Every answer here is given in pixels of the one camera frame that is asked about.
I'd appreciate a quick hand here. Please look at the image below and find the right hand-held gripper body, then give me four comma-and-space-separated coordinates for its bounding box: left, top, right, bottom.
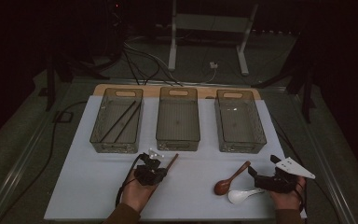
255, 157, 316, 194

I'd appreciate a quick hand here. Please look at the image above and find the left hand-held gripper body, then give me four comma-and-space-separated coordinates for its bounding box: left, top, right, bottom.
133, 148, 170, 187

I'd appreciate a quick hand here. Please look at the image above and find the brown wooden chopstick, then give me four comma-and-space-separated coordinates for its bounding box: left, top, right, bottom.
148, 153, 179, 200
147, 152, 180, 203

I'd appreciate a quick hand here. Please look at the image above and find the white ceramic spoon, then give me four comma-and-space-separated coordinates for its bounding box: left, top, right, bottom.
227, 188, 266, 205

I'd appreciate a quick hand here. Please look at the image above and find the brown wooden spoon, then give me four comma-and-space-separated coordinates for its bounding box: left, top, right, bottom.
213, 160, 252, 196

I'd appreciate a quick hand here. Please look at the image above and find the clear grey plastic bin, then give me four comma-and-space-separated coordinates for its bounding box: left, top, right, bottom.
89, 87, 145, 154
156, 86, 201, 152
214, 89, 268, 154

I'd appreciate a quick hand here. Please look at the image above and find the person's right hand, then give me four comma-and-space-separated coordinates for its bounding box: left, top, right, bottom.
268, 176, 308, 211

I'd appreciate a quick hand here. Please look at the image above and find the person's left hand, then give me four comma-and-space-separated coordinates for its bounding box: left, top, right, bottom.
120, 172, 160, 215

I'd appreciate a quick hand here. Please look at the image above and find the white table mat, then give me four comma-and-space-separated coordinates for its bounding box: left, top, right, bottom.
44, 94, 308, 221

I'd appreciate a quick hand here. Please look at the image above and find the black stand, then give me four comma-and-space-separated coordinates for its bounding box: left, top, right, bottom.
45, 52, 111, 112
251, 31, 317, 124

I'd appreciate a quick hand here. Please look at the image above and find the dark square floor plate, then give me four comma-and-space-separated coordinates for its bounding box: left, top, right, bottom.
53, 110, 75, 124

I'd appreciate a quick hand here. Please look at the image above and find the white metal stand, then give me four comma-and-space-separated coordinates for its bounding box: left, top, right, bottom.
167, 0, 259, 77

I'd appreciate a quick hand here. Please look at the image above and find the dark equipment rack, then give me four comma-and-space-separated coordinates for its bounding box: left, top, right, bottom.
103, 0, 129, 63

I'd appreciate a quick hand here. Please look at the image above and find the right hand-held gripper black cable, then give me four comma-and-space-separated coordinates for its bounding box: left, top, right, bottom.
271, 115, 339, 224

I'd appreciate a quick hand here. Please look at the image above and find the hand-held gripper black cable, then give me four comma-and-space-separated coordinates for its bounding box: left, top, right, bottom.
0, 100, 143, 224
271, 115, 339, 224

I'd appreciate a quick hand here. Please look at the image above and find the white floor cable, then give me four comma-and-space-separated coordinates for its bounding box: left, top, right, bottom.
195, 66, 218, 86

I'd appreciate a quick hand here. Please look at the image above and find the left hand-held gripper black cable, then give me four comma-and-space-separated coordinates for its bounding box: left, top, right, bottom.
0, 100, 143, 224

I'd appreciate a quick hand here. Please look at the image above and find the black floor cable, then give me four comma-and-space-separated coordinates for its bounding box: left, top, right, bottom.
122, 41, 185, 87

